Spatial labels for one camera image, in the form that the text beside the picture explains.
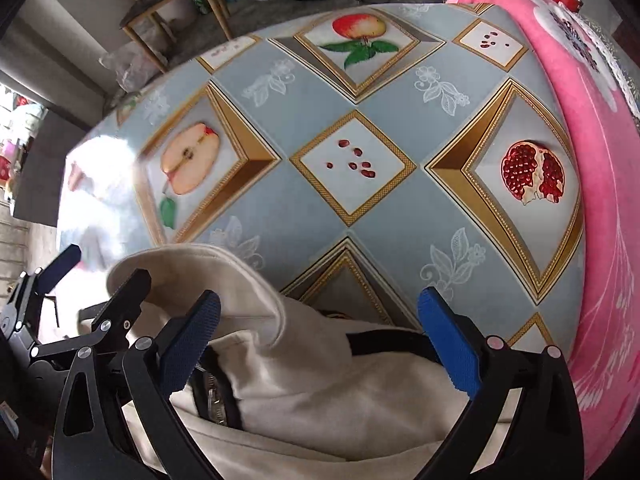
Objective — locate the cream zip jacket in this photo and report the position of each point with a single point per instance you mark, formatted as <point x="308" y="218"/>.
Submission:
<point x="325" y="385"/>

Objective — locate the pink floral blanket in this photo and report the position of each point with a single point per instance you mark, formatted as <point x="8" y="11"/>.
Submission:
<point x="600" y="210"/>

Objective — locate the wooden chair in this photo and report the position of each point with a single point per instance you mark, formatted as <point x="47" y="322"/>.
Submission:
<point x="160" y="2"/>

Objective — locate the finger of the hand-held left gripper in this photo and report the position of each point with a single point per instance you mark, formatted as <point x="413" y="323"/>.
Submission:
<point x="62" y="265"/>
<point x="127" y="295"/>

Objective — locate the green bottle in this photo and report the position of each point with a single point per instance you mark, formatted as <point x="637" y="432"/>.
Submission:
<point x="201" y="2"/>

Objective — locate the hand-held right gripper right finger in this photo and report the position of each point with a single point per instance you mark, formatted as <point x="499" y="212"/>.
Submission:
<point x="450" y="345"/>

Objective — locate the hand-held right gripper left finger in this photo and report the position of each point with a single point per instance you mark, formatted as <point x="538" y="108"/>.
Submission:
<point x="192" y="340"/>

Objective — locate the fruit print tablecloth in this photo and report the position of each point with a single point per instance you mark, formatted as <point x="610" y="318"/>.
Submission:
<point x="390" y="220"/>

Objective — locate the clear plastic bag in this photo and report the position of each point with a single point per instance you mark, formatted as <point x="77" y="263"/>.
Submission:
<point x="135" y="67"/>

